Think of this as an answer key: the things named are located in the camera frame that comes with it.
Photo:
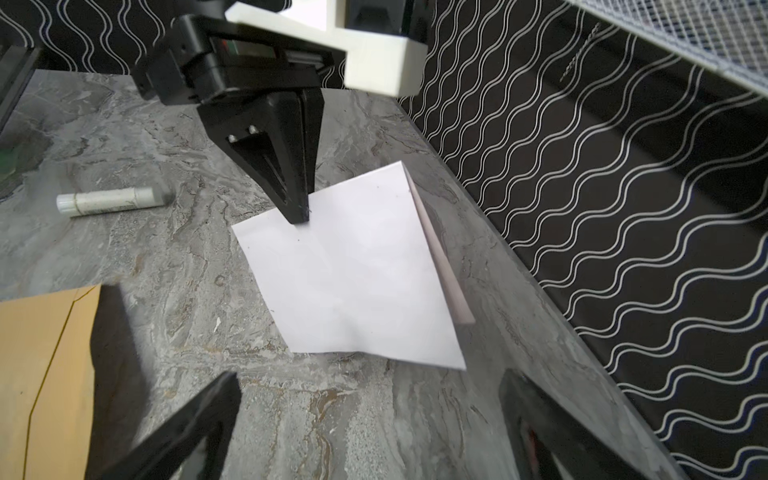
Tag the white wire mesh basket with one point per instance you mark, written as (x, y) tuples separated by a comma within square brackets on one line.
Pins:
[(728, 38)]

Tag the brown paper envelope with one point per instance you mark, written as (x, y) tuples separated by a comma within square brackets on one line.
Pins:
[(47, 384)]

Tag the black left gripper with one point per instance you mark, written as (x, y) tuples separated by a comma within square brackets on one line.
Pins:
[(259, 95)]

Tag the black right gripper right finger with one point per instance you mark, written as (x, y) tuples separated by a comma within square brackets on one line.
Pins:
[(548, 442)]

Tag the white paper letter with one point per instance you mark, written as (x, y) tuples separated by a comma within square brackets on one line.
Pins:
[(367, 273)]

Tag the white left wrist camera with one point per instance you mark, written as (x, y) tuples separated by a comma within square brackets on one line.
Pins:
[(381, 63)]

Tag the white glue stick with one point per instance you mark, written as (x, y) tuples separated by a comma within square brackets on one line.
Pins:
[(109, 201)]

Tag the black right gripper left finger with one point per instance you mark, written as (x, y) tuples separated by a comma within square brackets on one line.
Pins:
[(193, 443)]

